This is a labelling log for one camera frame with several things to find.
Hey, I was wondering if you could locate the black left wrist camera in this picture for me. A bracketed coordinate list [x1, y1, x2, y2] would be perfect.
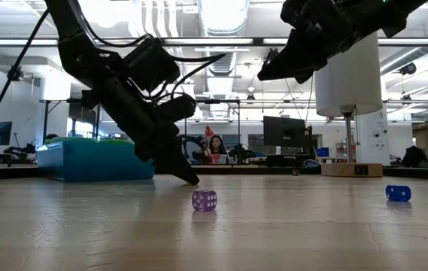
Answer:
[123, 37, 181, 93]

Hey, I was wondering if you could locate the black hanging cable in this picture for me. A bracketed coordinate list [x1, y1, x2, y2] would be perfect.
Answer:
[0, 9, 51, 142]

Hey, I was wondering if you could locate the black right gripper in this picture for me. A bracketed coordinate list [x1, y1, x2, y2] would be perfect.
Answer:
[257, 0, 387, 84]

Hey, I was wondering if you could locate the black background rig frame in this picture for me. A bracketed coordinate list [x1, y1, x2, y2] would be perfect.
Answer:
[183, 99, 241, 146]
[43, 97, 102, 145]

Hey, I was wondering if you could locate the small blue die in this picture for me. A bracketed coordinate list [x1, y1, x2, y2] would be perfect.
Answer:
[384, 184, 412, 203]

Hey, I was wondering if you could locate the blue plastic bin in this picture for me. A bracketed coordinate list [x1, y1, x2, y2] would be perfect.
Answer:
[35, 137, 156, 183]

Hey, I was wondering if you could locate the black ceiling spotlight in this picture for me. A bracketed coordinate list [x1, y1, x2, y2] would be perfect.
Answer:
[399, 62, 417, 76]
[6, 64, 23, 82]

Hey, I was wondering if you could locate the black hanging camera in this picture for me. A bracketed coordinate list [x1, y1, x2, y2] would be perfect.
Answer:
[264, 47, 279, 65]

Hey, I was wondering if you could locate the black computer monitor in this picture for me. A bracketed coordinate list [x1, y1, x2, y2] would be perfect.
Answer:
[263, 115, 308, 167]

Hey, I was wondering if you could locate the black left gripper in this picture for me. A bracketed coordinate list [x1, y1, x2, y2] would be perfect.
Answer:
[81, 71, 201, 186]

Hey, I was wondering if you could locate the black office chair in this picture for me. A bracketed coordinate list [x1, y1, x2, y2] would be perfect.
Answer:
[401, 145, 428, 169]

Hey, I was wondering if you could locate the small purple die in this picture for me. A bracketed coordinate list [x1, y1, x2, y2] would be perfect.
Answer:
[191, 189, 218, 212]

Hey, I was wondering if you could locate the black left camera cable loop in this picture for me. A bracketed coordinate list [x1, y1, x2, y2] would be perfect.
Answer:
[81, 14, 226, 101]

